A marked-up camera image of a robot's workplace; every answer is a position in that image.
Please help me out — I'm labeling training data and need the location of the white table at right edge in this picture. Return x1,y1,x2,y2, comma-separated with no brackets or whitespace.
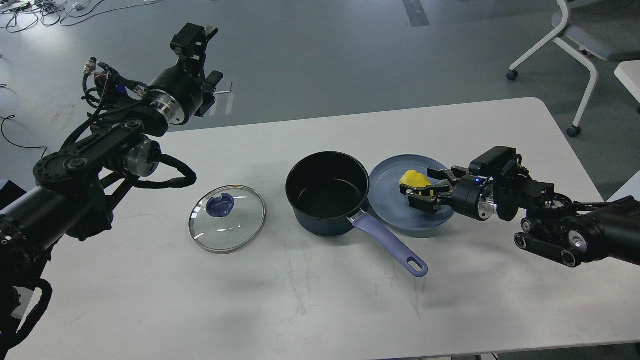
614,60,640,103

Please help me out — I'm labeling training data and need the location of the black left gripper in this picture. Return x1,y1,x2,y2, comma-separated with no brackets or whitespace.
150,23,224,126

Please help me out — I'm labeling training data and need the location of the cable bundle on floor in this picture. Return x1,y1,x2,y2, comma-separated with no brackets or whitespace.
0,0,151,34

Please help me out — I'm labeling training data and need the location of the blue round plate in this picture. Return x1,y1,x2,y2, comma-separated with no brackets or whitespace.
368,154,455,239

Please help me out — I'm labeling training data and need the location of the dark blue saucepan purple handle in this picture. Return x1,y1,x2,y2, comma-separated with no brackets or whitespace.
285,152,429,278

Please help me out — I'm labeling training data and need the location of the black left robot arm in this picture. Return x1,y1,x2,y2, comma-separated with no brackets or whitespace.
1,23,224,356

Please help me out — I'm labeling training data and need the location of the black floor cable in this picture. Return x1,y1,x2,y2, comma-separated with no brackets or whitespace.
0,116,48,161

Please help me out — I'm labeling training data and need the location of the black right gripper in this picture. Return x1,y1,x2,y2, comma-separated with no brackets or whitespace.
398,167,493,221

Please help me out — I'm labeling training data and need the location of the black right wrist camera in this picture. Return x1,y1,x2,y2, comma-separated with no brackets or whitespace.
468,146,518,178

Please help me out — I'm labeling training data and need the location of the white office chair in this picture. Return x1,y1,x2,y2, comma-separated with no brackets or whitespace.
506,0,640,138

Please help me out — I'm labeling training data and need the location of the glass lid purple knob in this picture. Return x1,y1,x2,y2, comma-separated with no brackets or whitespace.
188,185,267,255

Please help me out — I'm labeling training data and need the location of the black box at left edge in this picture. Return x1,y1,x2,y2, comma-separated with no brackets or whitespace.
0,179,26,204

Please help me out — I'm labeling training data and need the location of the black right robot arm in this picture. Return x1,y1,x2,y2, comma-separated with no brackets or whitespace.
398,166,640,268

